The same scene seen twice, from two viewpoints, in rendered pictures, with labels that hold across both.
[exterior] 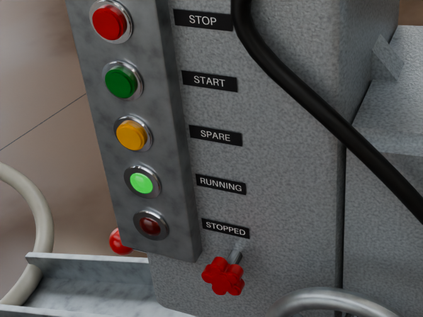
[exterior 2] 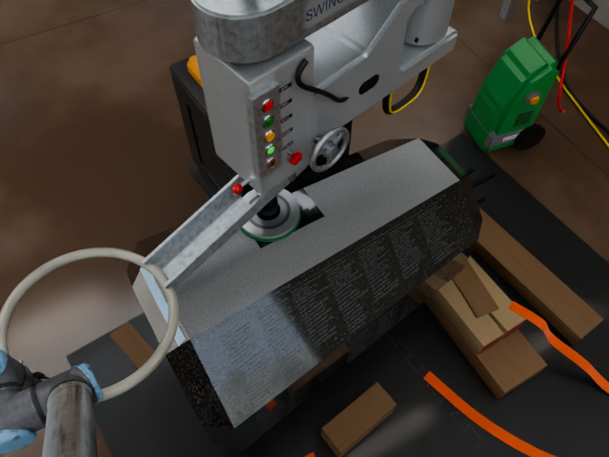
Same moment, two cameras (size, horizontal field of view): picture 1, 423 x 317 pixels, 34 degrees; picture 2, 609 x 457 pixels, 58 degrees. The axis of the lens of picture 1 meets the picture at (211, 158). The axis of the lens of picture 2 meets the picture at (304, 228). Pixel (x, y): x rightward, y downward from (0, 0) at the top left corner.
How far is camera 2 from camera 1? 1.14 m
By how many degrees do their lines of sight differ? 50
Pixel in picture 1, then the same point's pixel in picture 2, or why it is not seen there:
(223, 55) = (288, 93)
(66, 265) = (165, 247)
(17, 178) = (76, 254)
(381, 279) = (321, 126)
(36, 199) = (101, 250)
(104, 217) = not seen: outside the picture
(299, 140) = (305, 102)
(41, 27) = not seen: outside the picture
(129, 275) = (195, 223)
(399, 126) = (317, 82)
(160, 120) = (277, 124)
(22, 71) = not seen: outside the picture
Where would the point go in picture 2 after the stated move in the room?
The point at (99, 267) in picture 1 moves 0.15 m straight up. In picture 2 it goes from (181, 232) to (171, 203)
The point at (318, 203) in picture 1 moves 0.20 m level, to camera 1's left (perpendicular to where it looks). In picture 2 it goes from (309, 116) to (282, 171)
